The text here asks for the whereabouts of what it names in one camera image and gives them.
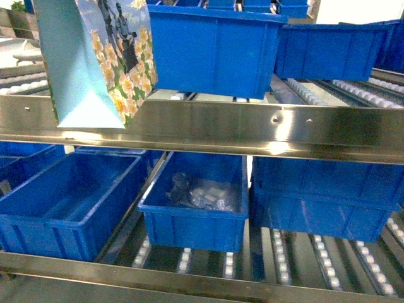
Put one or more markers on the flower gift bag with figures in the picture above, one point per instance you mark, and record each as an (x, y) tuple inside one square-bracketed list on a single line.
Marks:
[(99, 60)]

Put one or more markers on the blue bin with packaged parts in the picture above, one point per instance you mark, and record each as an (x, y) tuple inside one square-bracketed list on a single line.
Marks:
[(198, 201)]

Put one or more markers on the large blue bin behind tray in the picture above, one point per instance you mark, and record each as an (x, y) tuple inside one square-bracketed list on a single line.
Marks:
[(215, 51)]

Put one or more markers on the empty blue bin lower left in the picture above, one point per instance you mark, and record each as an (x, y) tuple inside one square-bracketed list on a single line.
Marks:
[(70, 209)]

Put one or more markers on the stacked blue bins lower right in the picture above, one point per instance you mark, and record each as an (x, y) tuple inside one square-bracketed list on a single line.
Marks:
[(347, 200)]

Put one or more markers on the blue bin on left rollers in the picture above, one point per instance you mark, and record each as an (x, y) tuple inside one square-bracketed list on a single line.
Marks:
[(328, 52)]

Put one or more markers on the steel shelf front rail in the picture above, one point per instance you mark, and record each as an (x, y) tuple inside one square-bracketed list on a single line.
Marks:
[(268, 130)]

